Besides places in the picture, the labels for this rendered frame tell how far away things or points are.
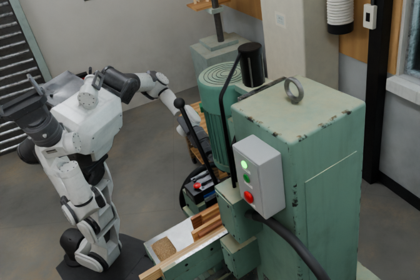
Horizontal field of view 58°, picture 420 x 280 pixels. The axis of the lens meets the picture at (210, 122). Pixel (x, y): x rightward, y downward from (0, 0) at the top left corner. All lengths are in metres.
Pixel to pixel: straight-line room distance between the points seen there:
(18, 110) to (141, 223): 1.92
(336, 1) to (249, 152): 1.71
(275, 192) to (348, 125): 0.21
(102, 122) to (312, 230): 0.90
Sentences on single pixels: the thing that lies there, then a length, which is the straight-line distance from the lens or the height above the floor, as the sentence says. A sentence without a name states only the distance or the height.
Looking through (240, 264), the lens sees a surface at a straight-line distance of 1.20.
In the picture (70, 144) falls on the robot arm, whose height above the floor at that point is 1.40.
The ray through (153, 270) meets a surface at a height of 0.94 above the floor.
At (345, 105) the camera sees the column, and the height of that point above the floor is 1.52.
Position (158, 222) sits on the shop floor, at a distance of 2.85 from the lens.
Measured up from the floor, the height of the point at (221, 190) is 1.30.
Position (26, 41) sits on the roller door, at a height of 1.04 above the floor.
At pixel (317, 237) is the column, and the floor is 1.20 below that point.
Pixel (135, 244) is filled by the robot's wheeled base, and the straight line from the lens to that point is 2.54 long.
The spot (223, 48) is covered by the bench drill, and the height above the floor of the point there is 0.70.
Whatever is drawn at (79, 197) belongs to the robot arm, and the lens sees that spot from 1.30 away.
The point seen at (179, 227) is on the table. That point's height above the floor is 0.90.
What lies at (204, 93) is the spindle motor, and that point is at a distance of 1.08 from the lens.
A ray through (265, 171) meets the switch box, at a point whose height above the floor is 1.45.
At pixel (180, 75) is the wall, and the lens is 4.41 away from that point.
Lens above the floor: 1.97
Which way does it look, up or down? 32 degrees down
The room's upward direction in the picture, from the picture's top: 11 degrees counter-clockwise
